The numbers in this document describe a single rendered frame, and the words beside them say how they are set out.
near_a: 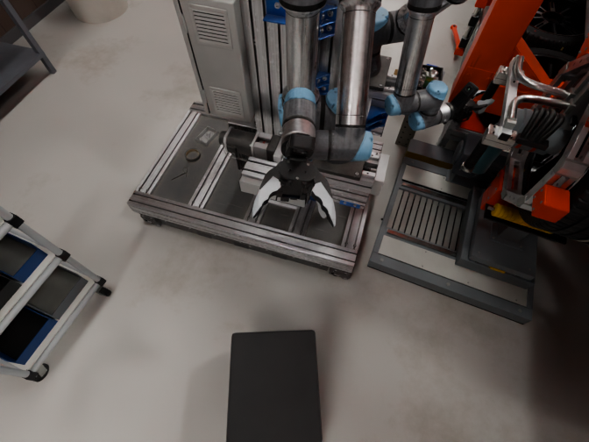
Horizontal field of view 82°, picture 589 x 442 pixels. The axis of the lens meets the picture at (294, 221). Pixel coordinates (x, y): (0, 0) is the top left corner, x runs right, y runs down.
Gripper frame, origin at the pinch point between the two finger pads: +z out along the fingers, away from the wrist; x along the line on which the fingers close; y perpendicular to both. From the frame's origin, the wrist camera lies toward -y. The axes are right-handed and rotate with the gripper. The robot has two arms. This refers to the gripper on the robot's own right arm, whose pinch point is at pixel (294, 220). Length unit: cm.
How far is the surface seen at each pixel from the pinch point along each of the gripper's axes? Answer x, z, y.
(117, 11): 159, -284, 143
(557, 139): -93, -57, 22
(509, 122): -68, -53, 14
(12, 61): 204, -189, 135
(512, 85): -76, -73, 16
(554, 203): -84, -31, 24
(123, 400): 60, 28, 133
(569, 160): -83, -40, 15
